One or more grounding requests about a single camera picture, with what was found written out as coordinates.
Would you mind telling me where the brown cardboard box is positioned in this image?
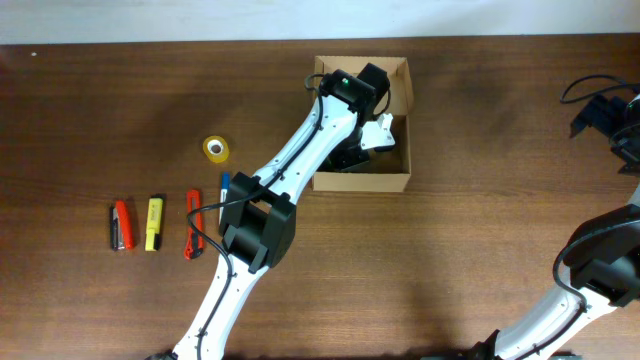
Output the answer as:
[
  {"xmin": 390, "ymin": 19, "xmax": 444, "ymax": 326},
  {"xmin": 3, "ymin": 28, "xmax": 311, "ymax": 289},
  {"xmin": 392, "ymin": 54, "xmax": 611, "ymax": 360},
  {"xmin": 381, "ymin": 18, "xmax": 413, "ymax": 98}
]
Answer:
[{"xmin": 312, "ymin": 56, "xmax": 414, "ymax": 192}]

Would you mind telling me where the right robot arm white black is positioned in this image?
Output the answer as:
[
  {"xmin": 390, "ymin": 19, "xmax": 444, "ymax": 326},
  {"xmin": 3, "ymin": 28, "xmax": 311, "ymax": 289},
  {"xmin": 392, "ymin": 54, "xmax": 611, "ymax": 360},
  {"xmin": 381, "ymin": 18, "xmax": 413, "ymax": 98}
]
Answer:
[{"xmin": 465, "ymin": 95, "xmax": 639, "ymax": 360}]

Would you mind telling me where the blue white marker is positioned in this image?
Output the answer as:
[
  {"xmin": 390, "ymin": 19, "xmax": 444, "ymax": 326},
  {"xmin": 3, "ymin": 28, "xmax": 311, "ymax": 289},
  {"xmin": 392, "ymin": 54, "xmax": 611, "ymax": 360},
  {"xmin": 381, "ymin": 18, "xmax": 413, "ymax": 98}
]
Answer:
[{"xmin": 218, "ymin": 172, "xmax": 231, "ymax": 224}]

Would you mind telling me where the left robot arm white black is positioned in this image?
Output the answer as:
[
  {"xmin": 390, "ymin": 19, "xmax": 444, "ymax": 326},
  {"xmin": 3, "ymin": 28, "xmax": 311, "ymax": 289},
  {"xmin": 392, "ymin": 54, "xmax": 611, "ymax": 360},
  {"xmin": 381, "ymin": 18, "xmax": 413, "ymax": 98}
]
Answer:
[{"xmin": 157, "ymin": 63, "xmax": 395, "ymax": 360}]

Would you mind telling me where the orange utility knife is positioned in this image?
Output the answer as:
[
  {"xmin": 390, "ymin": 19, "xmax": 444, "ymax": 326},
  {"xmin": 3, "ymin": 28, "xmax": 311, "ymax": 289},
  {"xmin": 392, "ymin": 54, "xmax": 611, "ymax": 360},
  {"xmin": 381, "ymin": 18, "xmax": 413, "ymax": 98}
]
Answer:
[{"xmin": 184, "ymin": 189, "xmax": 204, "ymax": 260}]

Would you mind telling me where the orange black stapler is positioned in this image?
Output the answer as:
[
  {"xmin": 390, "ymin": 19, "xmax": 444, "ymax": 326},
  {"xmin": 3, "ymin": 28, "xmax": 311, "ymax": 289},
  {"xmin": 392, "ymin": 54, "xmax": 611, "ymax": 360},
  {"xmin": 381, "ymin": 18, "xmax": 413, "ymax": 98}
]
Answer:
[{"xmin": 109, "ymin": 200, "xmax": 135, "ymax": 251}]

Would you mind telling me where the yellow highlighter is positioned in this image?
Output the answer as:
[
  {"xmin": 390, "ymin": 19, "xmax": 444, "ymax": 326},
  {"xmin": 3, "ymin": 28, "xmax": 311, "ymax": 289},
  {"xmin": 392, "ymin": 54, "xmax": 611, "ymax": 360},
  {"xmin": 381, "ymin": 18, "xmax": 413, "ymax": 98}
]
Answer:
[{"xmin": 145, "ymin": 195, "xmax": 164, "ymax": 252}]

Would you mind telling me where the small yellow tape roll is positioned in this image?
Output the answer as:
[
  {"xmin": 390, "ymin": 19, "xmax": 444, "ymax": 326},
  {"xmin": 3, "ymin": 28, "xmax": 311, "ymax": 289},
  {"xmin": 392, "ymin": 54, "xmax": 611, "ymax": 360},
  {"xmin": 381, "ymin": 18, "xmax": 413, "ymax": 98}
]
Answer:
[{"xmin": 202, "ymin": 136, "xmax": 230, "ymax": 163}]

